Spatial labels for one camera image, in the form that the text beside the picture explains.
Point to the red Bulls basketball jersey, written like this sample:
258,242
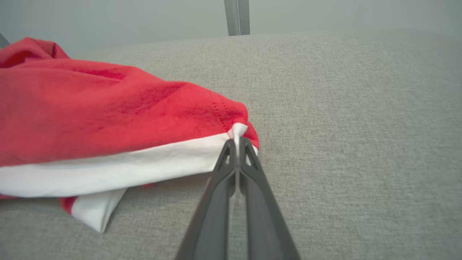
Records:
90,115

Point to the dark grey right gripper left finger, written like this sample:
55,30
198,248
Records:
211,224

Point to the grey aluminium wall post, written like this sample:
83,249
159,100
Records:
3,41
236,16

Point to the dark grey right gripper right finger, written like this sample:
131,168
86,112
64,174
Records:
267,227

